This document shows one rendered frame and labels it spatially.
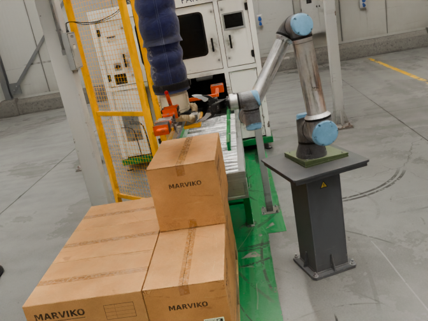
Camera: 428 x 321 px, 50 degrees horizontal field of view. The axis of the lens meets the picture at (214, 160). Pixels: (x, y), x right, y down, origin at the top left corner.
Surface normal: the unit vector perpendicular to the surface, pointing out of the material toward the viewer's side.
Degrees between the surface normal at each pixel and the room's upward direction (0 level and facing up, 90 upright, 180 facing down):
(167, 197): 90
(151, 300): 90
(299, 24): 80
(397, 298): 0
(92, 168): 90
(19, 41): 90
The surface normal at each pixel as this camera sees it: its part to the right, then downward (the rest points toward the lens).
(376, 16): -0.05, 0.32
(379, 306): -0.18, -0.94
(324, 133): 0.20, 0.31
